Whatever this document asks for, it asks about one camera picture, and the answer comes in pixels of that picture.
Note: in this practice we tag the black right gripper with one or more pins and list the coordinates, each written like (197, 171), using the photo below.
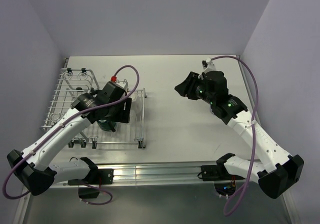
(186, 88)

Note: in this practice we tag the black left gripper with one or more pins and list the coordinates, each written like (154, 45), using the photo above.
(124, 116)

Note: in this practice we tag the white ceramic mug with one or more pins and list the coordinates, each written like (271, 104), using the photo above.
(134, 98)

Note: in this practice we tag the dark green mug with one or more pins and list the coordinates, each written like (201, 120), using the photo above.
(107, 125)

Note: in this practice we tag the lavender plastic cup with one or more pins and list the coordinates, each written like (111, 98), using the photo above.
(211, 110)

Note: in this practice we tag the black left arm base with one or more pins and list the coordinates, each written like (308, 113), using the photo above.
(91, 186)

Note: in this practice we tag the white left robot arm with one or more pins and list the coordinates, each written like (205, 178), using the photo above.
(33, 166)

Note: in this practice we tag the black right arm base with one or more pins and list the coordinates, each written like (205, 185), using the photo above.
(224, 183)

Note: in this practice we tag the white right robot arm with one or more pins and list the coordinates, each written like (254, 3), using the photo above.
(277, 170)

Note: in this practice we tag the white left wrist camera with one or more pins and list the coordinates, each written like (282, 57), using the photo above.
(122, 83)

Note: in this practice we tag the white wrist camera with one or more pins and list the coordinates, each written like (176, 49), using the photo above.
(208, 65)
(122, 83)

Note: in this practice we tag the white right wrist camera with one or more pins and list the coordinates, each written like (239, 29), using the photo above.
(208, 65)

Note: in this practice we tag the aluminium rail frame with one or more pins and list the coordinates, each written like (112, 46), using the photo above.
(180, 135)

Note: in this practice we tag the white wire dish rack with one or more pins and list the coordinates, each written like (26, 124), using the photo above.
(74, 82)

